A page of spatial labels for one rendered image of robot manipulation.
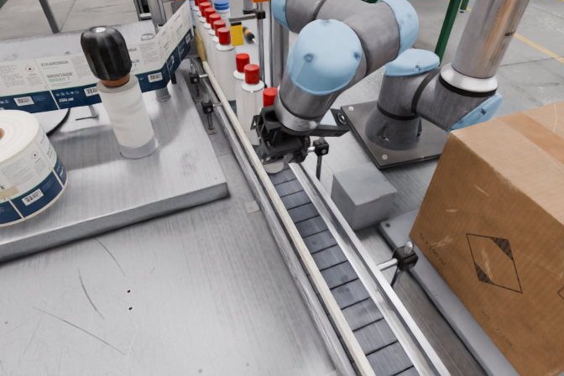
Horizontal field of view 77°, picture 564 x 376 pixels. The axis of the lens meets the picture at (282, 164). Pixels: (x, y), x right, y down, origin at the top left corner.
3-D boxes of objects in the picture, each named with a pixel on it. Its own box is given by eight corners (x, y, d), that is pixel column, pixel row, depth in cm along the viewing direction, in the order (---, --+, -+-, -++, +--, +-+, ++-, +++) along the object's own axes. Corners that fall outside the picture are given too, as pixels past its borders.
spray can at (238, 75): (236, 124, 97) (228, 53, 83) (254, 120, 98) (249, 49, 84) (242, 135, 93) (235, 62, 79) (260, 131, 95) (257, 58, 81)
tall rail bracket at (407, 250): (357, 300, 65) (373, 248, 54) (391, 285, 67) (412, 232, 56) (367, 315, 63) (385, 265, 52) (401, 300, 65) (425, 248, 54)
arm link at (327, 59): (383, 51, 39) (327, 87, 36) (347, 101, 49) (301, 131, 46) (339, 0, 40) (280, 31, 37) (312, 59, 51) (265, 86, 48)
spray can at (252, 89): (243, 137, 93) (236, 63, 79) (262, 132, 94) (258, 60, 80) (249, 148, 89) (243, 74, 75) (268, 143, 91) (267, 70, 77)
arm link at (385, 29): (362, -22, 50) (303, 8, 46) (430, 2, 44) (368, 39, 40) (359, 30, 56) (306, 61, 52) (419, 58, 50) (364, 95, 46)
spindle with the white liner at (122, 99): (119, 141, 91) (74, 24, 71) (155, 133, 94) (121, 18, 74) (122, 163, 85) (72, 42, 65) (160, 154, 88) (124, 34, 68)
